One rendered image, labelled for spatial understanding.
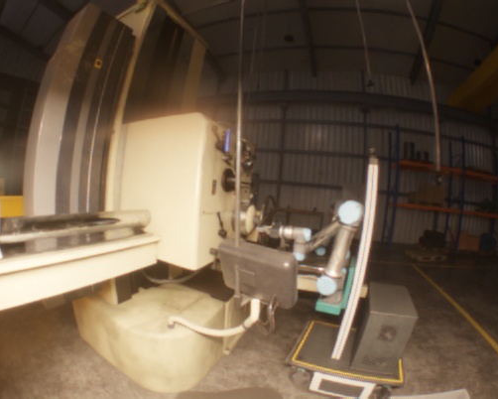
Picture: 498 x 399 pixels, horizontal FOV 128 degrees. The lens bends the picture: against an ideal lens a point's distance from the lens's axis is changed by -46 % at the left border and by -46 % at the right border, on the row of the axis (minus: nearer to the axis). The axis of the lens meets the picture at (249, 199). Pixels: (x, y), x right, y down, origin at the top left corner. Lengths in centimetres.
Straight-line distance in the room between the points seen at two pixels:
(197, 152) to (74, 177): 74
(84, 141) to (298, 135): 852
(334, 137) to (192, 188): 831
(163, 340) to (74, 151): 123
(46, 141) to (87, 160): 30
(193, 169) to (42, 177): 85
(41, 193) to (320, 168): 863
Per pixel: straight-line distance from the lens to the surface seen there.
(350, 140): 917
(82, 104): 146
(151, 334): 149
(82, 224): 109
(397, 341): 166
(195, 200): 115
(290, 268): 76
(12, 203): 309
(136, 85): 172
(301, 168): 898
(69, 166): 139
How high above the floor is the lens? 151
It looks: 3 degrees down
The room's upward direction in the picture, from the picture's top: 5 degrees clockwise
